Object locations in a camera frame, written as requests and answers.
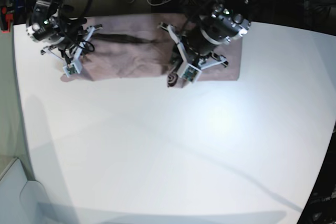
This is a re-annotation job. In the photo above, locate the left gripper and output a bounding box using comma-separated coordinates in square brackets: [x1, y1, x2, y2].
[181, 5, 251, 56]

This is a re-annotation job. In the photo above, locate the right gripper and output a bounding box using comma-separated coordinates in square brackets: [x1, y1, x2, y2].
[26, 16, 87, 50]

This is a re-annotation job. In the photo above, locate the mauve t-shirt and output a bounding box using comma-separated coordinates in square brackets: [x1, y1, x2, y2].
[60, 14, 244, 88]

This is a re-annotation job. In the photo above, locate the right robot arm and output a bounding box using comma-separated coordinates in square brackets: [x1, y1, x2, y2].
[26, 0, 93, 52]

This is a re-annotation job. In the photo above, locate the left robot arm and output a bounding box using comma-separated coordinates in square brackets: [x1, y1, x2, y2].
[180, 0, 256, 56]

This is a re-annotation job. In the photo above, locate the red and black clamp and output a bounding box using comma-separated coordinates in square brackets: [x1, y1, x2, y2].
[1, 6, 14, 33]

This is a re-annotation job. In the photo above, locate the grey side table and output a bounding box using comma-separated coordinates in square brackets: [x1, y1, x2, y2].
[1, 158, 53, 223]

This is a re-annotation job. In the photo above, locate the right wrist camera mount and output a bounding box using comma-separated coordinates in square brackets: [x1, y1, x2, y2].
[40, 24, 102, 78]

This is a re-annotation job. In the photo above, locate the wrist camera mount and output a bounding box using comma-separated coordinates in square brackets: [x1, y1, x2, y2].
[40, 24, 102, 78]
[159, 22, 228, 87]

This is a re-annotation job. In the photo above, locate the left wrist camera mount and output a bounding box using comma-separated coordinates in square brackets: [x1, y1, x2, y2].
[159, 22, 228, 87]

